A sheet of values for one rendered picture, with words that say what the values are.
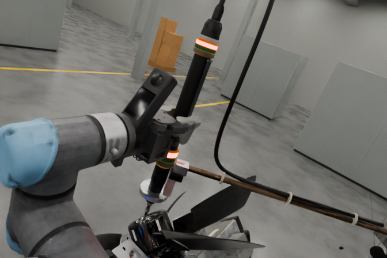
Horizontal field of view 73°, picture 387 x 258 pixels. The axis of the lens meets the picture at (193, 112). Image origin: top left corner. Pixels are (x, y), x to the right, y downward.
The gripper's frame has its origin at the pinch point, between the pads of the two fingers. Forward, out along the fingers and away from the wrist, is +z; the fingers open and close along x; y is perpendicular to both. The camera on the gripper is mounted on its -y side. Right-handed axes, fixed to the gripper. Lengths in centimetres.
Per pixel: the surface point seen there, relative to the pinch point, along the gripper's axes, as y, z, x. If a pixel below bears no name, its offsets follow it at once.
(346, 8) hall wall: -263, 1202, -189
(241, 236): 44, 35, 16
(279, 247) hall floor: 162, 213, 29
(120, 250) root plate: 41.7, -4.3, -3.2
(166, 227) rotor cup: 36.1, 6.8, 1.6
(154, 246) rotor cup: 39.2, 2.1, 2.6
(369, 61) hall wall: -103, 1206, -25
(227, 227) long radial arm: 46, 37, 10
